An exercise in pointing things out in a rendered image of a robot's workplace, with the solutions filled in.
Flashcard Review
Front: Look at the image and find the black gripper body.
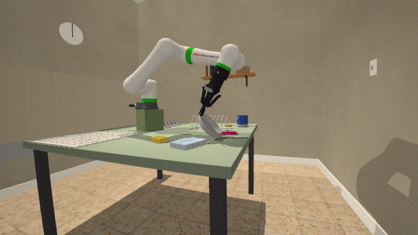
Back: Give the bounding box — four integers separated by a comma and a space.
209, 75, 224, 95

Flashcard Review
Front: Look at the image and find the blue mug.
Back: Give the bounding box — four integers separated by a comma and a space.
236, 115, 248, 127

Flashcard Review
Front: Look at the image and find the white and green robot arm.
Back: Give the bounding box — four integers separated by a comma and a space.
123, 38, 245, 109

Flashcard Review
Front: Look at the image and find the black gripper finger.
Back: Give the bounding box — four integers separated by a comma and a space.
198, 86, 210, 115
200, 91, 221, 116

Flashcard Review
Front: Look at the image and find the white ribbed draining mat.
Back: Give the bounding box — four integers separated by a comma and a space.
25, 131, 139, 148

